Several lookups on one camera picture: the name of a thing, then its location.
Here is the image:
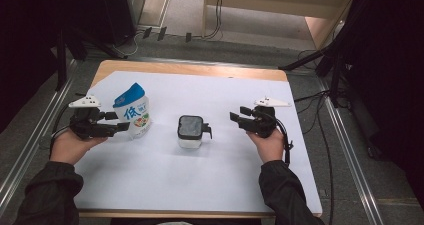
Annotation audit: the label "black cabinet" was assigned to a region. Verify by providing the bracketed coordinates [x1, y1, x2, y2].
[99, 0, 146, 48]

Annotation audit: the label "clear jar with black lid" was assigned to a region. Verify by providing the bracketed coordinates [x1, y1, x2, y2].
[177, 114, 213, 149]

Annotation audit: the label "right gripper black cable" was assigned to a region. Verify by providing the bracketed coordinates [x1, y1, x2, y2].
[274, 119, 294, 168]

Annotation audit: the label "white table mat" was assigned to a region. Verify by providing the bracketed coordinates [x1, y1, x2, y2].
[71, 70, 323, 216]

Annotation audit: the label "black metal stand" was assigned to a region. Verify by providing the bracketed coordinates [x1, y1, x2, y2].
[54, 24, 128, 92]

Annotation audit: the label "hanging black cables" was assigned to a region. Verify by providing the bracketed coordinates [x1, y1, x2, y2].
[204, 0, 225, 40]

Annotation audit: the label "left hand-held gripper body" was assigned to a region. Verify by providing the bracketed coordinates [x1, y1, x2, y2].
[68, 94, 108, 141]

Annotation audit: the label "metal floor rail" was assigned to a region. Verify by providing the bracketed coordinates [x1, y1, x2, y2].
[316, 76, 384, 225]
[0, 59, 79, 216]

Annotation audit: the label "person's right hand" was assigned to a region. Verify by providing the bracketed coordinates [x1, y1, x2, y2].
[246, 128, 285, 164]

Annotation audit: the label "black tripod stand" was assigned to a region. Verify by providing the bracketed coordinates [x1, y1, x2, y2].
[278, 34, 354, 108]

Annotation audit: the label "black floor cables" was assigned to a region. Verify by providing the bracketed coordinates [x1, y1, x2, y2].
[293, 49, 338, 225]

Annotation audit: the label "white floor cable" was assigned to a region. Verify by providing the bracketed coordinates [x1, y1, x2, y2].
[111, 30, 145, 58]

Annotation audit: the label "wooden table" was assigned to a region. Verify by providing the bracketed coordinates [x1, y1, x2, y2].
[74, 59, 323, 219]

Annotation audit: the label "person's left hand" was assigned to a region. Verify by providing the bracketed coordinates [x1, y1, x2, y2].
[49, 129, 108, 166]

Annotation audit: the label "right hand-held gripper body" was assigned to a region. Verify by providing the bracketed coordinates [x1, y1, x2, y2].
[245, 97, 291, 139]

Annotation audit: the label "blue and white snack pouch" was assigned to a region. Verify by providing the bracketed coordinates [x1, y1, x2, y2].
[112, 82, 153, 140]

